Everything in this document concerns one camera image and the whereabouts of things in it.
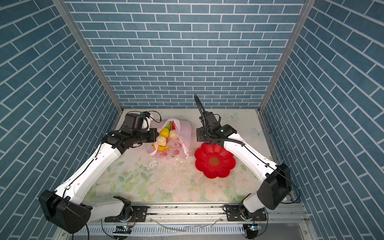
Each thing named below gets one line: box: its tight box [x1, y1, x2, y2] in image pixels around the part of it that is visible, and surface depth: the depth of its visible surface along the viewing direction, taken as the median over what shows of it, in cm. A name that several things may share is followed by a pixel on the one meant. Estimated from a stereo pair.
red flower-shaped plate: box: [194, 142, 236, 179], surface depth 95 cm
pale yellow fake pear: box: [169, 129, 178, 139], surface depth 101 cm
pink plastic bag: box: [146, 118, 192, 160], surface depth 89 cm
